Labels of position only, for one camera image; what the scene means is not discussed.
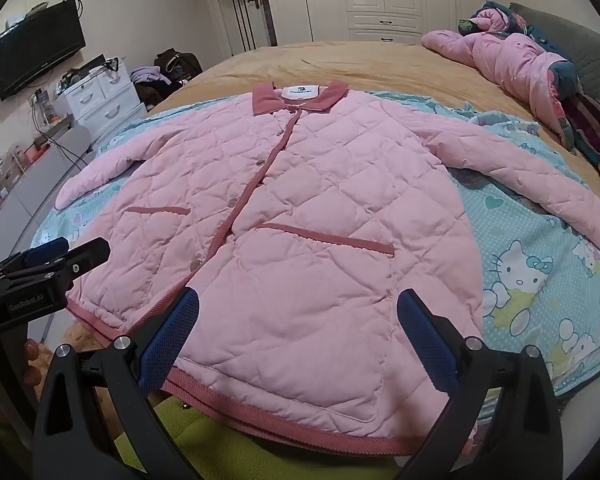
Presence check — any dark brown bag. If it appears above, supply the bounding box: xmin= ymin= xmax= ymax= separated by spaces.
xmin=154 ymin=49 xmax=203 ymax=83

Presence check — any black wall television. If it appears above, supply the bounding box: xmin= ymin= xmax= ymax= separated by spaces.
xmin=0 ymin=0 xmax=87 ymax=102

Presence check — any dark striped pillow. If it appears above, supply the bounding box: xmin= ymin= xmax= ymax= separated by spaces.
xmin=562 ymin=92 xmax=600 ymax=196

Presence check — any tan bed blanket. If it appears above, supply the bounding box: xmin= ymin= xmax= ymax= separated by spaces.
xmin=45 ymin=40 xmax=600 ymax=361

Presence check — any cartoon print blue sheet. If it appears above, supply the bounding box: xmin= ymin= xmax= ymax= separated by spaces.
xmin=32 ymin=91 xmax=600 ymax=401

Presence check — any grey padded headboard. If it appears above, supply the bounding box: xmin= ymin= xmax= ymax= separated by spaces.
xmin=510 ymin=2 xmax=600 ymax=106

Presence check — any black cable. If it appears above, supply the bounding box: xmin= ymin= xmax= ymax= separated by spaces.
xmin=32 ymin=127 xmax=91 ymax=168

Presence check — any white door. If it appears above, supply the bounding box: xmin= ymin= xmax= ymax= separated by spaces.
xmin=207 ymin=0 xmax=276 ymax=58

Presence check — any pink quilted jacket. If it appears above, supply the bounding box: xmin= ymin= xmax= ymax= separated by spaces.
xmin=55 ymin=80 xmax=600 ymax=456

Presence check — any grey desk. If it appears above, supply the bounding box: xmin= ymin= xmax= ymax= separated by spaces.
xmin=0 ymin=125 xmax=93 ymax=261

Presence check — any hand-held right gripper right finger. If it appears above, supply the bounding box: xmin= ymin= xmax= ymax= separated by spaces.
xmin=396 ymin=287 xmax=566 ymax=480

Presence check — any pink floral quilt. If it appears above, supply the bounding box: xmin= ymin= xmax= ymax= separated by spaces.
xmin=421 ymin=2 xmax=581 ymax=153

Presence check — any white drawer chest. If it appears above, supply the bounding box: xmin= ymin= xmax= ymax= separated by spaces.
xmin=52 ymin=55 xmax=148 ymax=126

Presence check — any lavender cloth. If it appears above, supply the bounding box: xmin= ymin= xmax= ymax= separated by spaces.
xmin=130 ymin=66 xmax=171 ymax=86

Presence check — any person's green clothing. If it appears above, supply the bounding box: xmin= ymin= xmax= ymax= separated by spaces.
xmin=115 ymin=395 xmax=406 ymax=480

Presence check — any person's left hand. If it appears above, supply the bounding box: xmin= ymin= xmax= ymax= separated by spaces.
xmin=21 ymin=338 xmax=48 ymax=387

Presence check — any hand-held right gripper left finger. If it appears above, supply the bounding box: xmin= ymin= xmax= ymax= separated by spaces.
xmin=31 ymin=287 xmax=201 ymax=480

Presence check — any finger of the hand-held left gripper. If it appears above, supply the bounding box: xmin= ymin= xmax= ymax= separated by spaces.
xmin=0 ymin=237 xmax=71 ymax=279
xmin=55 ymin=237 xmax=112 ymax=276

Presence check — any dark clothes pile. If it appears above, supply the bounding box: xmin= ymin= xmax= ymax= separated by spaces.
xmin=135 ymin=80 xmax=173 ymax=111

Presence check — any white wardrobe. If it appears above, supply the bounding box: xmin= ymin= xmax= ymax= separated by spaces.
xmin=260 ymin=0 xmax=486 ymax=46

